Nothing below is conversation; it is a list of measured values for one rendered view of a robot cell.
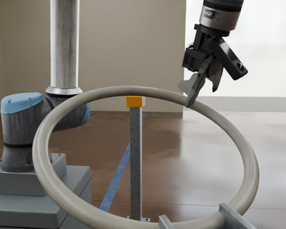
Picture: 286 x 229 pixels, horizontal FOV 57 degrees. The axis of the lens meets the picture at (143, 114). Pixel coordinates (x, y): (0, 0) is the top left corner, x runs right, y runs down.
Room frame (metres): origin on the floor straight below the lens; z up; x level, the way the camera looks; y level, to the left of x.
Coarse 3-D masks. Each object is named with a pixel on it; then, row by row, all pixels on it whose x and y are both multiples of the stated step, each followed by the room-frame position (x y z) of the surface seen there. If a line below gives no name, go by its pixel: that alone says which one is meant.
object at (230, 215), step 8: (224, 208) 0.39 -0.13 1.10; (160, 216) 0.36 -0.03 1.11; (224, 216) 0.39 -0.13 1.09; (232, 216) 0.37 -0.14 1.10; (240, 216) 0.36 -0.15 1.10; (160, 224) 0.36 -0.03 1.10; (168, 224) 0.34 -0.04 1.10; (232, 224) 0.37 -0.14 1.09; (240, 224) 0.35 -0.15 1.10; (248, 224) 0.35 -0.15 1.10
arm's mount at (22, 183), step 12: (60, 156) 1.07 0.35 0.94; (0, 168) 0.94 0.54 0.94; (60, 168) 1.04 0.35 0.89; (0, 180) 0.90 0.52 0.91; (12, 180) 0.90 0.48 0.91; (24, 180) 0.89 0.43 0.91; (36, 180) 0.89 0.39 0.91; (0, 192) 0.90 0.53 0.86; (12, 192) 0.90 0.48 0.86; (24, 192) 0.89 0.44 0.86; (36, 192) 0.89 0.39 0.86
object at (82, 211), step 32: (96, 96) 0.72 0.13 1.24; (160, 96) 0.78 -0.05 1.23; (224, 128) 0.66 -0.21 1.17; (256, 160) 0.54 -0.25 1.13; (64, 192) 0.40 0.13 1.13; (256, 192) 0.46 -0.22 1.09; (96, 224) 0.36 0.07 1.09; (128, 224) 0.36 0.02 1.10; (192, 224) 0.37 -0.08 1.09; (224, 224) 0.38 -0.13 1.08
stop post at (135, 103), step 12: (132, 96) 1.91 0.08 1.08; (132, 108) 1.92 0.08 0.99; (132, 120) 1.92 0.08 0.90; (132, 132) 1.92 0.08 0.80; (132, 144) 1.92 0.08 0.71; (132, 156) 1.92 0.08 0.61; (132, 168) 1.92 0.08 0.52; (132, 180) 1.92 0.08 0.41; (132, 192) 1.92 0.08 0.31; (132, 204) 1.92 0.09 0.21; (132, 216) 1.93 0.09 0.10
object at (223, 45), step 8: (216, 40) 0.66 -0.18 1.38; (224, 40) 0.68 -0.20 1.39; (216, 48) 0.66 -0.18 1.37; (224, 48) 0.66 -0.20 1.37; (216, 56) 0.66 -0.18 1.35; (224, 56) 0.65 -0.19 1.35; (232, 56) 0.66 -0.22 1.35; (224, 64) 0.65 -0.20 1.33; (232, 64) 0.64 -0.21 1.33; (240, 64) 0.64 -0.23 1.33; (232, 72) 0.64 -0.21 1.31; (240, 72) 0.63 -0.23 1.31
